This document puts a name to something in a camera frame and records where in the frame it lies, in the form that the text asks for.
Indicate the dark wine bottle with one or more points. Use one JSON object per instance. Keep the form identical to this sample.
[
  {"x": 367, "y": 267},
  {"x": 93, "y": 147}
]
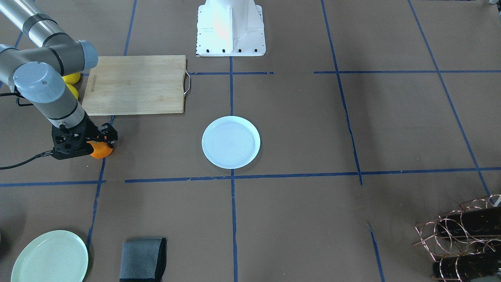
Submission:
[
  {"x": 481, "y": 224},
  {"x": 481, "y": 267}
]

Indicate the orange mandarin fruit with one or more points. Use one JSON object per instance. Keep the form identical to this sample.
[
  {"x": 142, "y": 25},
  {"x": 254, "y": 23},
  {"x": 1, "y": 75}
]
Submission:
[{"x": 100, "y": 149}]

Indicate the light blue plate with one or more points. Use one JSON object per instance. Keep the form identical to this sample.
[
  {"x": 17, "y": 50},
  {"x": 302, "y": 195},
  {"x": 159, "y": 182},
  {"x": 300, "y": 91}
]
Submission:
[{"x": 231, "y": 142}]

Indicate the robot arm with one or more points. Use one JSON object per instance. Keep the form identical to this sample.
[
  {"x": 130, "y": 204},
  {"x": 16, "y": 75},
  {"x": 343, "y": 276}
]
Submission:
[{"x": 37, "y": 74}]

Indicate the light green plate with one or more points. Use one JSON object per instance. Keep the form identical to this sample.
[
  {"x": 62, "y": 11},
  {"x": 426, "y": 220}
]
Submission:
[{"x": 56, "y": 256}]

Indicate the lower yellow lemon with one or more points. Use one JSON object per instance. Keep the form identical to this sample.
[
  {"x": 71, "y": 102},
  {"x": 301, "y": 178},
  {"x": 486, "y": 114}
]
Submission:
[{"x": 73, "y": 90}]

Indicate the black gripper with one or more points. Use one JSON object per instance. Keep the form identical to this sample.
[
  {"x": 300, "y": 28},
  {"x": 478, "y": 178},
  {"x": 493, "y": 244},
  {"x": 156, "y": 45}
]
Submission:
[{"x": 88, "y": 127}]

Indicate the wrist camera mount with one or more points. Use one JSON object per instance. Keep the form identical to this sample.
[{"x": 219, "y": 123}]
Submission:
[{"x": 69, "y": 144}]

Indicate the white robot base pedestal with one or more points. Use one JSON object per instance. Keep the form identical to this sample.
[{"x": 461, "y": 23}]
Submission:
[{"x": 230, "y": 28}]

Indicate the upper yellow lemon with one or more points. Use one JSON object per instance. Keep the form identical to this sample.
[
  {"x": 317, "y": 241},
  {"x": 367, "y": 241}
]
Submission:
[{"x": 72, "y": 79}]

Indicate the wooden cutting board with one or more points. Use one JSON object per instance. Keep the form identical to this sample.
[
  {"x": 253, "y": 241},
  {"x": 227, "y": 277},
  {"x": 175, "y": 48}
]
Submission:
[{"x": 137, "y": 85}]

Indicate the copper wire bottle rack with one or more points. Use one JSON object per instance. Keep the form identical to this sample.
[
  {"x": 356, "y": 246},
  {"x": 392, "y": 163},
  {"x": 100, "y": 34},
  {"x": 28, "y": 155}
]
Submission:
[{"x": 464, "y": 243}]

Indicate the yellow lemon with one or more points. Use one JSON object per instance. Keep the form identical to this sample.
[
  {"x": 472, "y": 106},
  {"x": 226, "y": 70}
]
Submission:
[
  {"x": 72, "y": 79},
  {"x": 73, "y": 90}
]

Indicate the folded grey cloth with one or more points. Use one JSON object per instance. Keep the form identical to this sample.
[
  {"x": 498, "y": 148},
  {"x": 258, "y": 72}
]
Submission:
[{"x": 143, "y": 260}]

